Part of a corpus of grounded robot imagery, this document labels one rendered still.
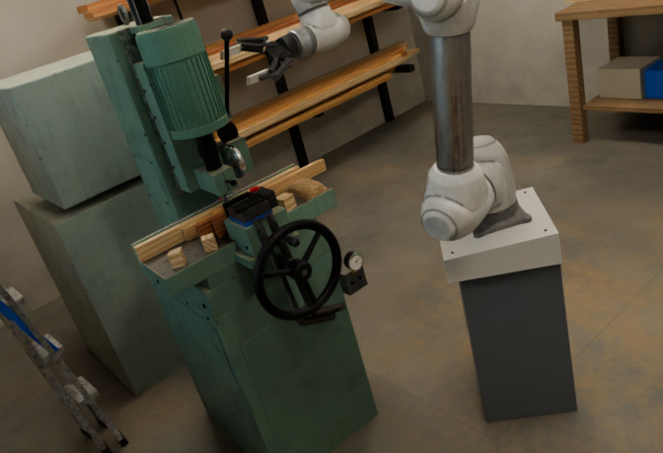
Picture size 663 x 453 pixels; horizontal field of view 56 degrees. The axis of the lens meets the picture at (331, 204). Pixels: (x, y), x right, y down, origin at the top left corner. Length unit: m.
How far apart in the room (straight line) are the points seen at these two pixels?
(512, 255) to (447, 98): 0.54
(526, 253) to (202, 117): 1.01
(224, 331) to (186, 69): 0.76
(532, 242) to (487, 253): 0.13
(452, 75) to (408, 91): 4.16
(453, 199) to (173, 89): 0.82
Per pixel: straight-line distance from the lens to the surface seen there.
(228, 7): 4.59
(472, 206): 1.71
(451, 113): 1.61
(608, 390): 2.40
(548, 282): 2.00
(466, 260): 1.87
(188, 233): 1.91
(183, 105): 1.79
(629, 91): 4.27
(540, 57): 5.05
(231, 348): 1.92
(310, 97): 4.41
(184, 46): 1.77
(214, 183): 1.88
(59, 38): 4.11
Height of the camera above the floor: 1.63
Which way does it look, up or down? 23 degrees down
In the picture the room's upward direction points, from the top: 15 degrees counter-clockwise
